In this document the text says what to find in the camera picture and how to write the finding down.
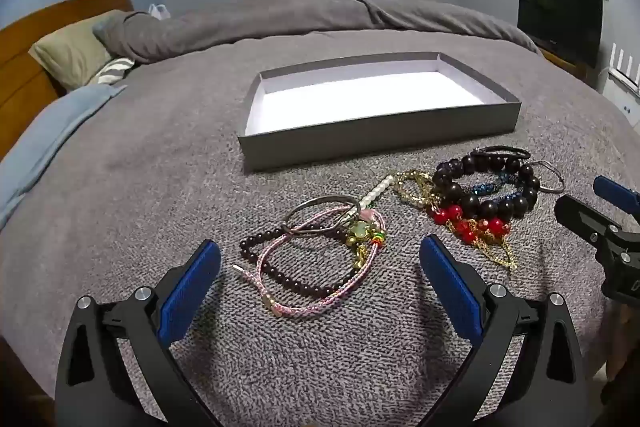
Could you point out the wooden television stand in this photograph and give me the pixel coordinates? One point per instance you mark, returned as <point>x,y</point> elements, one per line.
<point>570,68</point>

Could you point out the striped pillow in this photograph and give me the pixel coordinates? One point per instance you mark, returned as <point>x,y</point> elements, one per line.
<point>112,69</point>

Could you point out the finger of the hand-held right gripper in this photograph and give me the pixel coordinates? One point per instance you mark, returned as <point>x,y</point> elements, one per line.
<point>580,214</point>
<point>615,192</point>

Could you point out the white plastic bag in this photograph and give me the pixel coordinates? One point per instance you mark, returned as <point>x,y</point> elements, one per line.
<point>160,11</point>

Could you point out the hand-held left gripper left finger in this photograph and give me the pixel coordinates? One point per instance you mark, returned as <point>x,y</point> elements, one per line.
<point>192,287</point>

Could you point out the shallow grey cardboard box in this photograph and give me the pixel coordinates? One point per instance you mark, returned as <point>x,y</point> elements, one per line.
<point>350,102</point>

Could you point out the white router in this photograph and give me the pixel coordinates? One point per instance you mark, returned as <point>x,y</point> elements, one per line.
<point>622,87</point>

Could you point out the thin dark metal bangle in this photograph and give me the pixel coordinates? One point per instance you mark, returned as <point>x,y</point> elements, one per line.
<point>300,205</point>

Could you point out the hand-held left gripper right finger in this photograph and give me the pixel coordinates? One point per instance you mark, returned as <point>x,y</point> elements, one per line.
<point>450,287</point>

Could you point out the thin gold and silver bangles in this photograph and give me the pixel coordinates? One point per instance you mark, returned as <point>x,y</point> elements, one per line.
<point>357,232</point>

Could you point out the black television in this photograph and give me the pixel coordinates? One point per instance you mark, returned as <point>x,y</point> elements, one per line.
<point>560,22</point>

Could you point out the light blue blanket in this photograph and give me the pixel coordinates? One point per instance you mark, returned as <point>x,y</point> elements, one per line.
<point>50,132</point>

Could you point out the silver bangle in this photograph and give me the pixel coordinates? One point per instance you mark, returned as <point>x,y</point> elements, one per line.
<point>561,182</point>

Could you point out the rolled grey duvet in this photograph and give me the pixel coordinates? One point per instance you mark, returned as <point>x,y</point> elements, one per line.
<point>300,17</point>

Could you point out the olive green pillow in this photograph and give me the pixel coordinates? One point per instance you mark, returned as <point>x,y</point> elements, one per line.
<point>70,52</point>

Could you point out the wooden headboard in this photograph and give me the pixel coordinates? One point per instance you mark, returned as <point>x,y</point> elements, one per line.
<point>20,97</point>

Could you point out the grey bed blanket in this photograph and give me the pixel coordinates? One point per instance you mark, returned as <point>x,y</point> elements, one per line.
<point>150,157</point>

